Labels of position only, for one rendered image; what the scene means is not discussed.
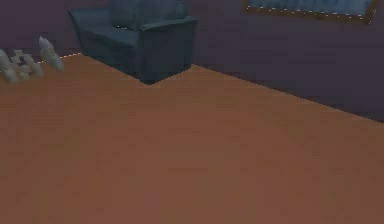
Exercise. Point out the framed blue wall picture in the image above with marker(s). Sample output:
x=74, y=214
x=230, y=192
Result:
x=310, y=6

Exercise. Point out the dark blue armchair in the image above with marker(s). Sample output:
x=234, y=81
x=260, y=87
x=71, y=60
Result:
x=146, y=43

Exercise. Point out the pale leafy house plant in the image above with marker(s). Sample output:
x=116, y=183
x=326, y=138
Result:
x=31, y=63

